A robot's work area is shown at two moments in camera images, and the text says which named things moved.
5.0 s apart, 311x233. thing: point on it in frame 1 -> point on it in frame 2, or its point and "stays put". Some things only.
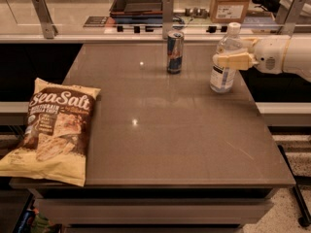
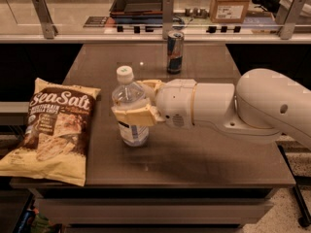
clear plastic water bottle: (223, 80) -> (129, 93)
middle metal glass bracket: (167, 15) stays put
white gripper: (267, 56) -> (175, 101)
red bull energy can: (175, 45) stays put
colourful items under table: (34, 222) stays put
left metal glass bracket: (50, 30) stays put
